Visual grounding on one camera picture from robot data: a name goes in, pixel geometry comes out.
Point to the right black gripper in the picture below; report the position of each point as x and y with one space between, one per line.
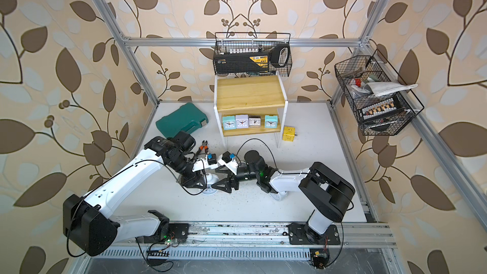
227 181

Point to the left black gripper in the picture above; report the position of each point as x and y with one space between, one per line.
194 181

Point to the mint square alarm clock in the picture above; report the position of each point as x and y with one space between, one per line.
229 122

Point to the lilac square alarm clock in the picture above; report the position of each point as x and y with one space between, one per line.
242 121

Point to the transparent grey square clock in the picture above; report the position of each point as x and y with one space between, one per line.
254 121

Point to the small mint square clock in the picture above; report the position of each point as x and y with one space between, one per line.
271 121

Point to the white twin-bell clock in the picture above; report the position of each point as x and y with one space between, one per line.
279 196
210 180

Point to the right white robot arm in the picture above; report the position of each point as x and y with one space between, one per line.
330 194

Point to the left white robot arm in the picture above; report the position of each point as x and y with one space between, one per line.
88 220

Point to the wooden two-tier shelf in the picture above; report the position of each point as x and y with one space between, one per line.
261 95

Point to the orange black pliers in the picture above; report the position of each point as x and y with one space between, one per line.
203 149

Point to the green plastic tool case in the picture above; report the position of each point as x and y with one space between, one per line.
187 118

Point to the yellow sticky note pad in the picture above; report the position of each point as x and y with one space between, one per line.
289 134

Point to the white folded paper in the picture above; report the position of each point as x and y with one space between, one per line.
387 88

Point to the drill bit set box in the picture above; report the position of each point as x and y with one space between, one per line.
381 110

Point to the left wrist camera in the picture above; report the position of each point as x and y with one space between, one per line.
209 161

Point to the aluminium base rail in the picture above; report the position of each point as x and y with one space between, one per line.
253 241

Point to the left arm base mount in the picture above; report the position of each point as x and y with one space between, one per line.
167 231

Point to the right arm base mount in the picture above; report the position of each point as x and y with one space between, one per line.
302 234

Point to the back wire basket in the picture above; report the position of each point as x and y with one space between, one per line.
232 39

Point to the wire basket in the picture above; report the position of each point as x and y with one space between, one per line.
232 39
354 73

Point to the right wire basket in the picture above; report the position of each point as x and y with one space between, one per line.
354 73

